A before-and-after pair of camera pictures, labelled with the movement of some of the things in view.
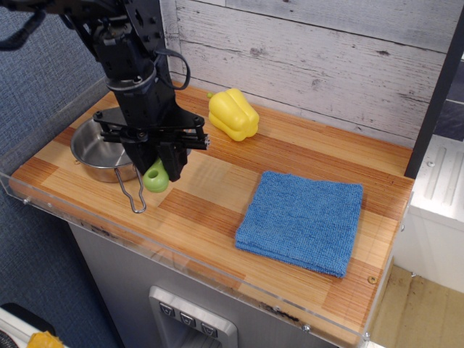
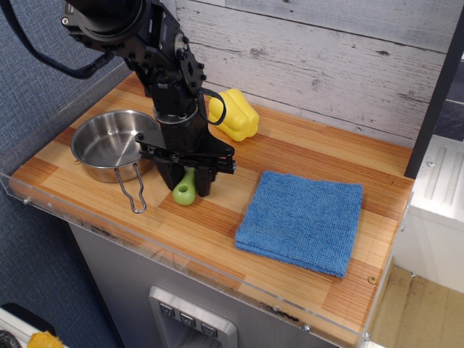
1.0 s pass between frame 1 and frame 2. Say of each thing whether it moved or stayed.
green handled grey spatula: moved
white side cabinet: stayed
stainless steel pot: stayed
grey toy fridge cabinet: stayed
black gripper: moved
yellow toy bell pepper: stayed
